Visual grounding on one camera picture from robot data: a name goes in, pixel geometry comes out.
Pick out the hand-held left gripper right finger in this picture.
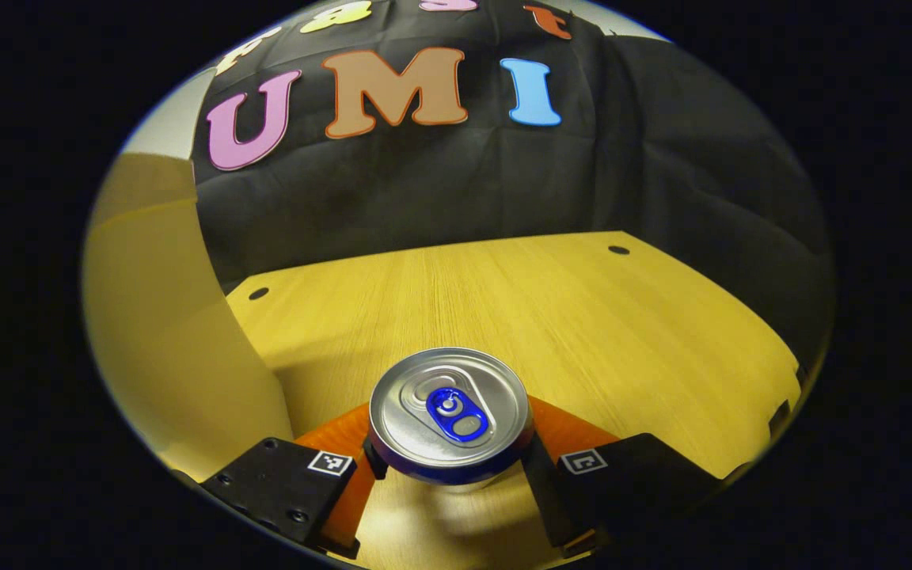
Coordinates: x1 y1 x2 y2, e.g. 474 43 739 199
519 396 724 560

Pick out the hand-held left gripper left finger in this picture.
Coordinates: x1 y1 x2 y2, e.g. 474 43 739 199
199 402 390 560

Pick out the silver blue pop can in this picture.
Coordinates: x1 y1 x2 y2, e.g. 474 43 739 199
367 347 536 485

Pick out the wooden desktop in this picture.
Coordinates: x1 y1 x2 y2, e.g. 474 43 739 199
222 231 809 570

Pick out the black backdrop cloth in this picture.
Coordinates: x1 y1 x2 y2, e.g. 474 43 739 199
191 0 835 373

